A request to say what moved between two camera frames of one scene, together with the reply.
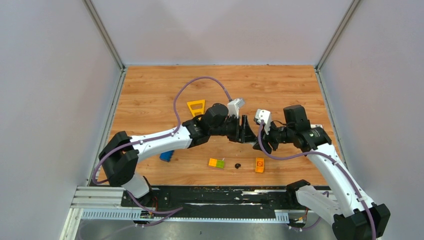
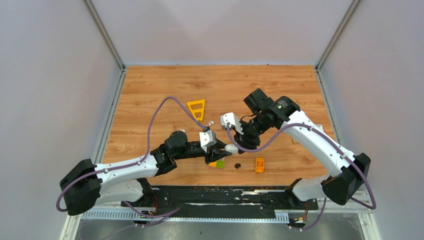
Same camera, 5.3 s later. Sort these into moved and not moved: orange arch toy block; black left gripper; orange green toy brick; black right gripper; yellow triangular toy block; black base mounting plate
Moved: black left gripper; black right gripper
Not moved: yellow triangular toy block; black base mounting plate; orange green toy brick; orange arch toy block
